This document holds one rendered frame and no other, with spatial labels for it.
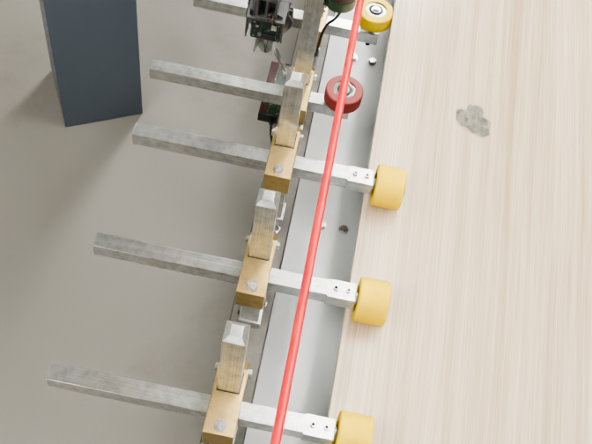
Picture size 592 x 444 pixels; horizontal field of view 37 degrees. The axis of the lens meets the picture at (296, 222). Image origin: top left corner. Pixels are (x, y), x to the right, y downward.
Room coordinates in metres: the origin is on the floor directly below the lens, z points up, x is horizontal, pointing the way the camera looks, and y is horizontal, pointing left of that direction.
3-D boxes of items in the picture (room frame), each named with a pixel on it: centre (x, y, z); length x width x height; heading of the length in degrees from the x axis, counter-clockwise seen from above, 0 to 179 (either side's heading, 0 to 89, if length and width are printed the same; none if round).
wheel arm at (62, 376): (0.50, 0.09, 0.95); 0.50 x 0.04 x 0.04; 90
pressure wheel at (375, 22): (1.50, -0.08, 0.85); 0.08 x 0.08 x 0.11
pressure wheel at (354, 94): (1.25, -0.04, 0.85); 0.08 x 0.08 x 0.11
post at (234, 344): (0.54, 0.05, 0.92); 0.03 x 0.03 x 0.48; 0
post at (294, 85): (1.04, 0.05, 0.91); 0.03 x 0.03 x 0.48; 0
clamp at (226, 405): (0.51, 0.05, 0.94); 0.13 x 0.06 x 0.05; 0
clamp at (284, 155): (1.01, 0.05, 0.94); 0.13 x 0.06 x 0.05; 0
